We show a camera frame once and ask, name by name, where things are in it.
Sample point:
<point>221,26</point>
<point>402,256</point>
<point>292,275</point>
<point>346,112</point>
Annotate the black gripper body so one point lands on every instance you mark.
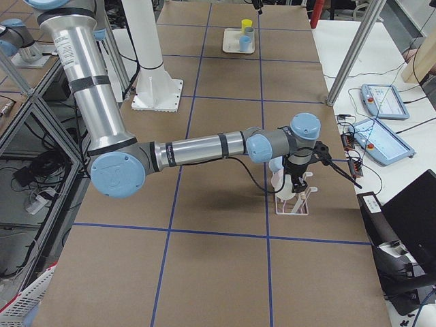
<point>294,171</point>

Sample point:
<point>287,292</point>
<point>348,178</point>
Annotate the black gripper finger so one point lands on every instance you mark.
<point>299,187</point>

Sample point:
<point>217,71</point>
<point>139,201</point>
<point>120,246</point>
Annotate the pink plastic cup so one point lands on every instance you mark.
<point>276,178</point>

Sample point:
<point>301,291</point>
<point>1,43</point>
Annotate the light blue plastic cup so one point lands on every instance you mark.
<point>275,165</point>

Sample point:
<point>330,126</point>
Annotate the grey plastic cup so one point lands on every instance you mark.
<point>249,32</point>

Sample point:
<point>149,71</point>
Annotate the yellow plastic cup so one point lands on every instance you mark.
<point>245,23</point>

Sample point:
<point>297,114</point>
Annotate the pale green plastic cup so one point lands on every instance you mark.
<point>286,192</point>

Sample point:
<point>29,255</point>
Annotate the far orange usb hub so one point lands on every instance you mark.
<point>348,141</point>

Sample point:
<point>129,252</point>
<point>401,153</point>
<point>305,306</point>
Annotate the orange usb hub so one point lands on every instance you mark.
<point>355,167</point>
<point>348,141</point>

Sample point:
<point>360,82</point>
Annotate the near orange usb hub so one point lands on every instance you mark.
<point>355,167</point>

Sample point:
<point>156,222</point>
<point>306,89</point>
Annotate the near blue teach pendant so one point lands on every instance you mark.
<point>380,142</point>

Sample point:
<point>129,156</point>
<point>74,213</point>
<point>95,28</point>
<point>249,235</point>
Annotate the blue teach pendant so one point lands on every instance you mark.
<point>384,101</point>
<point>380,142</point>

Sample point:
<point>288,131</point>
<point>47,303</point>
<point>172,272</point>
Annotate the far blue teach pendant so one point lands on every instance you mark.
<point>384,101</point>

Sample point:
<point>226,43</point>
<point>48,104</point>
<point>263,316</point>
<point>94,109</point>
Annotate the cream plastic tray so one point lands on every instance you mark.
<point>231,41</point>

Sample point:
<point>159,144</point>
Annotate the red cylinder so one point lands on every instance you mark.
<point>316,13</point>

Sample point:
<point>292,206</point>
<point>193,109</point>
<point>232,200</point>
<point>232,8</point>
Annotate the white perforated basket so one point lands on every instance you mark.
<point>22,309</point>

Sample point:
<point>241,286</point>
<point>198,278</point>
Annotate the white wire cup rack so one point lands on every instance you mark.
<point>297,205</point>

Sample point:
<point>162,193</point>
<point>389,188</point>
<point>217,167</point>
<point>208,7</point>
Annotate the aluminium frame post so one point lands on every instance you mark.
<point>364,30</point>

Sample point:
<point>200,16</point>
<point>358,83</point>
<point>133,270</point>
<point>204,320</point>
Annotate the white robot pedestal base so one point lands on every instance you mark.
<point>155,89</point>

